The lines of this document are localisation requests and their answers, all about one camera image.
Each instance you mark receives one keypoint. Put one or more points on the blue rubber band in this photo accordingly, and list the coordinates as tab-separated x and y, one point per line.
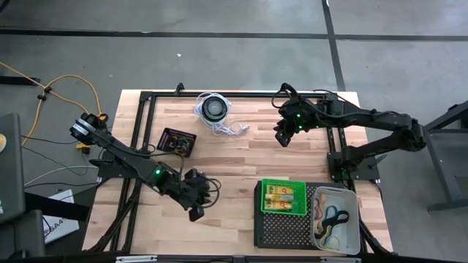
326	212

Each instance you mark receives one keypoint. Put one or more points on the green plastic basket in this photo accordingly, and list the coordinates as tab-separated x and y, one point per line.
301	197

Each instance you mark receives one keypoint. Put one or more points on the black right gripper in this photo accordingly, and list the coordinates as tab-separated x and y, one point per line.
296	115

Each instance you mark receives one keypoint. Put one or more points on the black perforated metal shelf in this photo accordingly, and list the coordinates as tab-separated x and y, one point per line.
278	233

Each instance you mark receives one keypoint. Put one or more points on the black rubber band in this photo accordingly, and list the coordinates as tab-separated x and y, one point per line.
340	217

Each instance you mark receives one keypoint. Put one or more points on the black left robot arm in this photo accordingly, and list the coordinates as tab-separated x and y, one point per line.
124	157

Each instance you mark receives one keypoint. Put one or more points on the black plastic basket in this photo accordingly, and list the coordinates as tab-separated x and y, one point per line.
164	140

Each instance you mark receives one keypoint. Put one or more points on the white plastic bin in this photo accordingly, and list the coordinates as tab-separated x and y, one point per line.
351	204

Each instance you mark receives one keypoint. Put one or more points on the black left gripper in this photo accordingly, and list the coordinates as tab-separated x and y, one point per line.
194	191

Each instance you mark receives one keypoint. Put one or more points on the white labelled box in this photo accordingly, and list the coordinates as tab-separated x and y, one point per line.
60	230

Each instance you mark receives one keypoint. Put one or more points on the red rubber band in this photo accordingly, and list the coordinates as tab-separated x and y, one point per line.
317	208

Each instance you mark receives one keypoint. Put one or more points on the grey equipment case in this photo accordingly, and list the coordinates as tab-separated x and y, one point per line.
11	164

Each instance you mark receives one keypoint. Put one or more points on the black metal stand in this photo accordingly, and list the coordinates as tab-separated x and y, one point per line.
446	164

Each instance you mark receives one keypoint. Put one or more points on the tan rubber band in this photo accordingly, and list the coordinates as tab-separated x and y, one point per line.
321	231

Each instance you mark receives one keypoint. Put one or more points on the yellow rubber band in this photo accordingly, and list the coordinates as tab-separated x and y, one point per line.
327	244

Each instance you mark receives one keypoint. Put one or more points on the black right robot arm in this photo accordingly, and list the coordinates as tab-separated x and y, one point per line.
365	117

